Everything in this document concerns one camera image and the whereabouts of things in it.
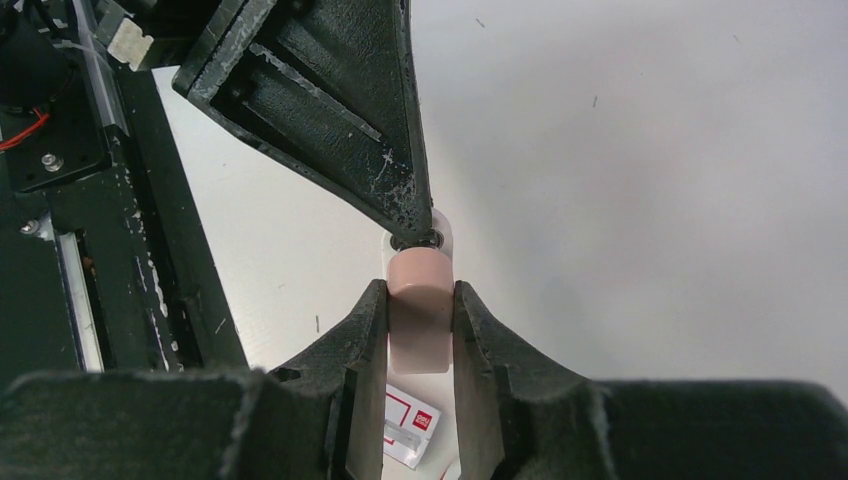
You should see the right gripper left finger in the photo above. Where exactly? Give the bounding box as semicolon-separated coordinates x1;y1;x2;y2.
1;280;388;479

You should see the red white staple box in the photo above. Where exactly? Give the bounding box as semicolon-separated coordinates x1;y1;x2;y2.
383;384;442;470

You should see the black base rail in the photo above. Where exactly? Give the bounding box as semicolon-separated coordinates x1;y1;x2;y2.
1;1;247;385

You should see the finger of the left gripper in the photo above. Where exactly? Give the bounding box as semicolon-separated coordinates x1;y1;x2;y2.
172;1;433;245

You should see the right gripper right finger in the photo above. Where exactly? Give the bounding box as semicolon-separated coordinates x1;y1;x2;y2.
453;282;847;479

